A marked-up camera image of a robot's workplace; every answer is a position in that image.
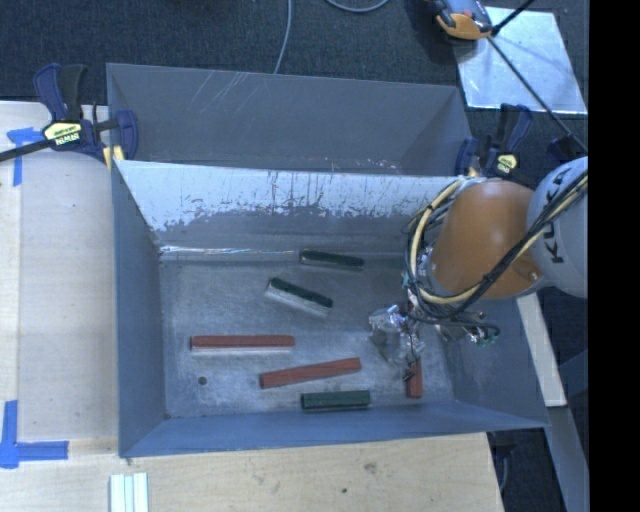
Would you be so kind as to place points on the grey metal bin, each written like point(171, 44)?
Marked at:
point(240, 300)

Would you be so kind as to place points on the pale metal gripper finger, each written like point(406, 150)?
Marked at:
point(403, 352)
point(384, 325)

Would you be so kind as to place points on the pale wood board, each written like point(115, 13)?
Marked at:
point(65, 300)

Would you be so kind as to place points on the red-brown flat block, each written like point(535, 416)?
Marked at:
point(414, 387)
point(310, 373)
point(242, 343)

